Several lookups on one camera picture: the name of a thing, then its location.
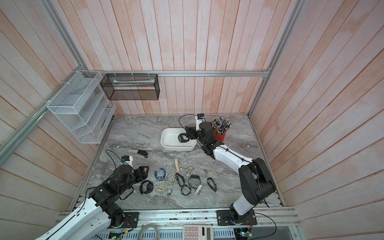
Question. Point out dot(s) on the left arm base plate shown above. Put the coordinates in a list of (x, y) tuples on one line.
[(126, 219)]

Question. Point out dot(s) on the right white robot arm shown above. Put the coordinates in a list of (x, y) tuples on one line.
[(256, 180)]

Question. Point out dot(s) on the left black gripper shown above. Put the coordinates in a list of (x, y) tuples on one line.
[(142, 172)]

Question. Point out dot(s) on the black chunky watch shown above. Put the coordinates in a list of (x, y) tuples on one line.
[(146, 187)]

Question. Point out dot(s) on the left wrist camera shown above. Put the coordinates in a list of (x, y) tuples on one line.
[(127, 160)]

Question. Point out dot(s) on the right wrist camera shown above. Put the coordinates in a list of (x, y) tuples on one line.
[(200, 118)]

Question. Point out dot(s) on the silver metal watch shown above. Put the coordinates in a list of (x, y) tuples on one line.
[(166, 198)]

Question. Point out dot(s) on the red pen cup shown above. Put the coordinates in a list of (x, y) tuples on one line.
[(220, 136)]

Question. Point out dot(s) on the blue transparent watch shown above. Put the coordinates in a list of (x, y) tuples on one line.
[(160, 174)]

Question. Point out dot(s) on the bundle of pens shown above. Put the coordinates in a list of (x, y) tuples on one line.
[(221, 125)]

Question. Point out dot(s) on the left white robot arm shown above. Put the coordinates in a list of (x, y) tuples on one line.
[(99, 210)]

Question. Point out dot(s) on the white small watch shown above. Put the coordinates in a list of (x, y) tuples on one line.
[(198, 190)]

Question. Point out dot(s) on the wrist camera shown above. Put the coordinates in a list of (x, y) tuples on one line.
[(127, 160), (200, 118)]

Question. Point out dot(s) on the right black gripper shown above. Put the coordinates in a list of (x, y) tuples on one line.
[(190, 130)]

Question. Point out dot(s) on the small black watch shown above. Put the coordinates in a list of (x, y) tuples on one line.
[(186, 190)]

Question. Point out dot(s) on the black round watch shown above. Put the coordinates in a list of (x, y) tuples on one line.
[(194, 181)]

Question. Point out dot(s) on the white wire mesh shelf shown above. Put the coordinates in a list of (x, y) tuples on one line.
[(85, 113)]

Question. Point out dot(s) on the white plastic storage box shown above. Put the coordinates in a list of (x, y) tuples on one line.
[(170, 140)]

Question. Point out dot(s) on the gold metal watch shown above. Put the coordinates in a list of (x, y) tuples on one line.
[(189, 171)]

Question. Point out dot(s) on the beige stapler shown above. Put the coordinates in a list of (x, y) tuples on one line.
[(138, 153)]

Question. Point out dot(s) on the tan band watch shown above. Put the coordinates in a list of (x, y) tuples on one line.
[(169, 178)]

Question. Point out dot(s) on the black mesh wall basket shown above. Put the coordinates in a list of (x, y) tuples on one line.
[(131, 87)]

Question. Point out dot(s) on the white calculator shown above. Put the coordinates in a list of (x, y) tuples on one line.
[(198, 232)]

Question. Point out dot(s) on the black strap watch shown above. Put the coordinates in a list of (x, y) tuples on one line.
[(180, 180)]

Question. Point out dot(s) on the beige band watch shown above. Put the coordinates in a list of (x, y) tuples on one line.
[(161, 186)]

